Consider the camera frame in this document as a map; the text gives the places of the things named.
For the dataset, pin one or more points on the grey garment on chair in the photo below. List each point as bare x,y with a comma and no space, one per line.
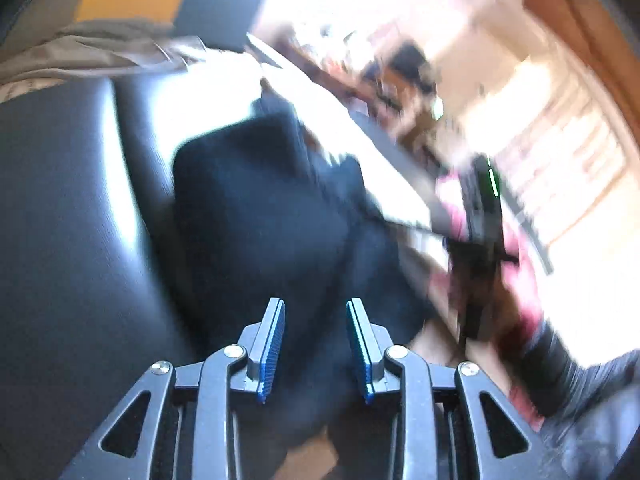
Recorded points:
105,48

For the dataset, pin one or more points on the wooden wardrobe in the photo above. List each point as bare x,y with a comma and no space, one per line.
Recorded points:
598,32

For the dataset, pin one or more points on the wooden side table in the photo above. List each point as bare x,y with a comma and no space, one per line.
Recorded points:
389,74

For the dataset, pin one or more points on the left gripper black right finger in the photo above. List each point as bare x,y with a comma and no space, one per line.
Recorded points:
448,422

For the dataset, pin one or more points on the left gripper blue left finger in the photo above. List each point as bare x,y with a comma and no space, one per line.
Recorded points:
180,422

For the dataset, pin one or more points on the person's right hand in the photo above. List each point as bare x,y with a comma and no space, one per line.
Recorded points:
487,309

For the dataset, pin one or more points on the beige knit sweater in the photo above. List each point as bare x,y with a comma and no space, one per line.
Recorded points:
402,191

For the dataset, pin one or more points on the black knit sweater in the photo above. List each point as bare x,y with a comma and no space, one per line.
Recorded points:
260,217

